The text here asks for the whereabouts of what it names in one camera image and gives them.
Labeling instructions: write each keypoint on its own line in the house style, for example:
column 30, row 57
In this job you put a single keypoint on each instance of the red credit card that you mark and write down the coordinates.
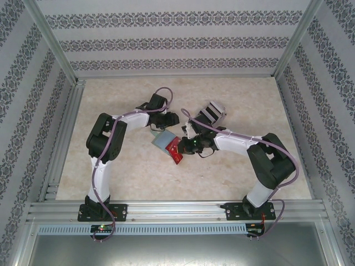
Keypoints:
column 174, row 152

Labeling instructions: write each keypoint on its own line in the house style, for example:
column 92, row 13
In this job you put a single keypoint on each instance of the green card holder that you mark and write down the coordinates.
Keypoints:
column 165, row 140

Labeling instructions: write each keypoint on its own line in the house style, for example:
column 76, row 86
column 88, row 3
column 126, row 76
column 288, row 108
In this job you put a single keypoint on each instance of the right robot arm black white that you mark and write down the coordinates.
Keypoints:
column 274, row 166

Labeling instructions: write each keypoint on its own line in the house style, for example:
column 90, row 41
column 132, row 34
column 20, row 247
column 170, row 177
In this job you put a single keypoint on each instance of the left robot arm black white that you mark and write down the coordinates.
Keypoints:
column 100, row 180

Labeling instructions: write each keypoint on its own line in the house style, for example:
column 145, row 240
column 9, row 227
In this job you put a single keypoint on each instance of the small circuit board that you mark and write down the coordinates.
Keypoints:
column 255, row 231

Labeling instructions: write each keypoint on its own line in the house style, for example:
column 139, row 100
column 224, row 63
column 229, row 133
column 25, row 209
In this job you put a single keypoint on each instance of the grey metal panel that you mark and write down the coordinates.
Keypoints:
column 177, row 250

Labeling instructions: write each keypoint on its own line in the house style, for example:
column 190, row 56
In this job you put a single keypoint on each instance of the circuit board green light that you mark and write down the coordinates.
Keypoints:
column 102, row 228

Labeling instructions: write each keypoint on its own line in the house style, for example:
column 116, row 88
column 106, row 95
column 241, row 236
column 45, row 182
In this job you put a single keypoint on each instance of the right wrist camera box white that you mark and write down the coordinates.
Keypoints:
column 188, row 128

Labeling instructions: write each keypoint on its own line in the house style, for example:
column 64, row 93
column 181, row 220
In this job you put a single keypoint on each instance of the aluminium mounting rail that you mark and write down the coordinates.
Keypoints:
column 174, row 210

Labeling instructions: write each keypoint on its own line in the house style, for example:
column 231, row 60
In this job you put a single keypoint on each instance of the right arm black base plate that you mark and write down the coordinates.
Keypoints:
column 233, row 212

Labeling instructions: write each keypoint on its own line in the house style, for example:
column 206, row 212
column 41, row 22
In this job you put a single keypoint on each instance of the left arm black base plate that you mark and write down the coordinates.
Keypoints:
column 120, row 212

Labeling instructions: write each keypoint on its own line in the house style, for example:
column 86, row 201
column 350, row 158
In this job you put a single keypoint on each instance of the aluminium side rail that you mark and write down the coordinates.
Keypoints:
column 68, row 119

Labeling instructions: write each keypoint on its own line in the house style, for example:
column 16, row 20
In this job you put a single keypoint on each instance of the left aluminium frame post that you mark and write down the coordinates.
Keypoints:
column 52, row 41

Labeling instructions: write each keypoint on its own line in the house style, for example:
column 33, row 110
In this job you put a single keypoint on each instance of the aluminium frame post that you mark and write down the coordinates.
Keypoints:
column 52, row 41
column 298, row 38

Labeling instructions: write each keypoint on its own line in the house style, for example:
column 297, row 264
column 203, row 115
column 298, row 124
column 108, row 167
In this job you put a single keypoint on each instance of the right aluminium frame post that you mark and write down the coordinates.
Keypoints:
column 298, row 38

